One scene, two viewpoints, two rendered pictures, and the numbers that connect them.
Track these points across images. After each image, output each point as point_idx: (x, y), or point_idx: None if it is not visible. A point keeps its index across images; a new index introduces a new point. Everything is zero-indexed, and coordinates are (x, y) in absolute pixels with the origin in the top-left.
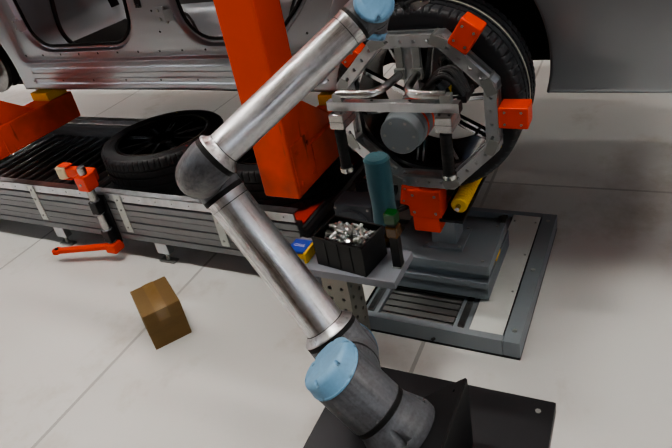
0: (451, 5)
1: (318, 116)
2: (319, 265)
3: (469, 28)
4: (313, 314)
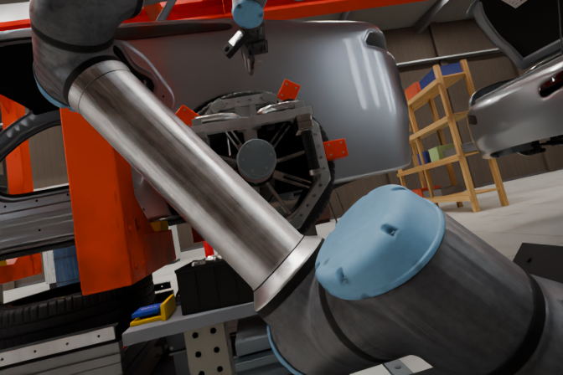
0: None
1: (143, 218)
2: (185, 315)
3: (291, 84)
4: (272, 221)
